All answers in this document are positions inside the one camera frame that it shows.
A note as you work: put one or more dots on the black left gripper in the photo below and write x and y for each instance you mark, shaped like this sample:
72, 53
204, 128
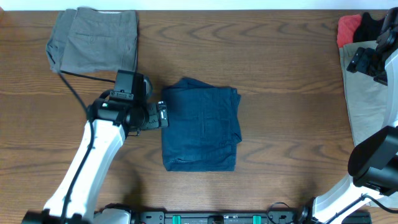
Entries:
155, 121

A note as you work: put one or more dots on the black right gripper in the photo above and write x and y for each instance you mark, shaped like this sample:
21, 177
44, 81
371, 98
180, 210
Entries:
362, 62

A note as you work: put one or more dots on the navy blue shorts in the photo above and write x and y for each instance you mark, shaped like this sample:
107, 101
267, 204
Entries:
203, 131

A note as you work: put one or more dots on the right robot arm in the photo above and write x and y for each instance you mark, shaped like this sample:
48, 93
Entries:
342, 202

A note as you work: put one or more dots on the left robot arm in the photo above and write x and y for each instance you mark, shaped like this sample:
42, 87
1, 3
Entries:
111, 118

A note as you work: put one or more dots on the black garment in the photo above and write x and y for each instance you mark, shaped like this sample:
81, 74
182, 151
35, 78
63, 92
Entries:
368, 30

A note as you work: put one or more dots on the beige khaki shorts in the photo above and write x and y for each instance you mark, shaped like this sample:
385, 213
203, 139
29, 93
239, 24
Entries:
372, 110

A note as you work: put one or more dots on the red garment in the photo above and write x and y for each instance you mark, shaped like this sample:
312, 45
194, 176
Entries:
347, 25

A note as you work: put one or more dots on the folded grey shorts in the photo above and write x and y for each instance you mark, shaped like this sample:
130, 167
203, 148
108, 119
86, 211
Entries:
84, 40

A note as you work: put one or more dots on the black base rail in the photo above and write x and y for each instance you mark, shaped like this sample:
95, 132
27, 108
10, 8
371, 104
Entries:
236, 218

